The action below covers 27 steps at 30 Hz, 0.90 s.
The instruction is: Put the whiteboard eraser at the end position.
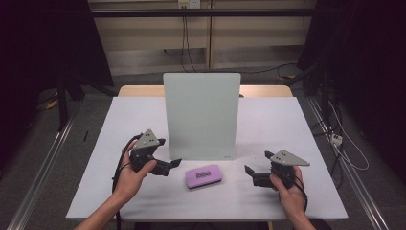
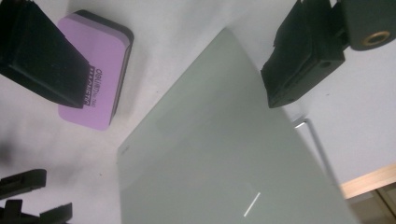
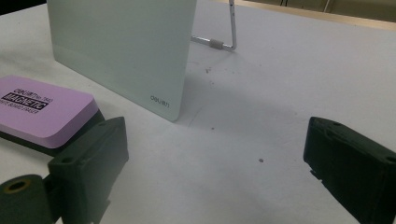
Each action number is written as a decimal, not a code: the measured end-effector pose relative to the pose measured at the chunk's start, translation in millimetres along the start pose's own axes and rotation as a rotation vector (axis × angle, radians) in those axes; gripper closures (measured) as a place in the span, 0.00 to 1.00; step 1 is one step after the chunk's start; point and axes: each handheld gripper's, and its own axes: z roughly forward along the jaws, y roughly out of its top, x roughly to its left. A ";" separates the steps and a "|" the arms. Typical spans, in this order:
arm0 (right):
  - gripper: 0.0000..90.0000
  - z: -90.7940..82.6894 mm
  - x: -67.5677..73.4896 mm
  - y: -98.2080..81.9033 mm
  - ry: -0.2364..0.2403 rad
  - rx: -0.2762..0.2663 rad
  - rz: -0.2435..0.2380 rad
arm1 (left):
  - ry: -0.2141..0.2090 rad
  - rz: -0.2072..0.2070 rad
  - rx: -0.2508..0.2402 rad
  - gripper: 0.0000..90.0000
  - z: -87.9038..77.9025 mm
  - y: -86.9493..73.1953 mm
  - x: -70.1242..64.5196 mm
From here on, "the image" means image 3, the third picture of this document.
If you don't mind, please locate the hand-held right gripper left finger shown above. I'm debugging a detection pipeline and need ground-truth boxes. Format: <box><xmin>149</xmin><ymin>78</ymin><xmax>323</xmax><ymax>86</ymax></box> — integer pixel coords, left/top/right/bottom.
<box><xmin>47</xmin><ymin>116</ymin><xmax>130</xmax><ymax>224</ymax></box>

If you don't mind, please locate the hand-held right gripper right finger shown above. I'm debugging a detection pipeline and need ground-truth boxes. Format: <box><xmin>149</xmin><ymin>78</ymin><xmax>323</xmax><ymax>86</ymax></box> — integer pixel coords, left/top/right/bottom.
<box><xmin>303</xmin><ymin>117</ymin><xmax>396</xmax><ymax>224</ymax></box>

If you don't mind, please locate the purple and black board eraser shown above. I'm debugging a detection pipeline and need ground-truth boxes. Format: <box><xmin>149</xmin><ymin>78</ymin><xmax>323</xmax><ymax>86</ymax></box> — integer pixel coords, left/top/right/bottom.
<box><xmin>0</xmin><ymin>74</ymin><xmax>106</xmax><ymax>158</ymax></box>

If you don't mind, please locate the white glass whiteboard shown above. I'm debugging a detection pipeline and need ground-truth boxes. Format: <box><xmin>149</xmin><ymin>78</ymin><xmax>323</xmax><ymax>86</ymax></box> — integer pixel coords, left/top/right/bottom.
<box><xmin>46</xmin><ymin>0</ymin><xmax>198</xmax><ymax>122</ymax></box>

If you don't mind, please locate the beige cabinet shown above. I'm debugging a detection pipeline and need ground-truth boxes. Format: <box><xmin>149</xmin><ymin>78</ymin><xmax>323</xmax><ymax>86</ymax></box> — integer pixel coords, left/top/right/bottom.
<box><xmin>246</xmin><ymin>0</ymin><xmax>396</xmax><ymax>23</ymax></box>

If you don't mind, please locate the metal wire board stand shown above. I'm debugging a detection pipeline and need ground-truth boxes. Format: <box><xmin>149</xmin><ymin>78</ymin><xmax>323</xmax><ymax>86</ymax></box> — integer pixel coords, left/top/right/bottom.
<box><xmin>191</xmin><ymin>0</ymin><xmax>238</xmax><ymax>52</ymax></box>

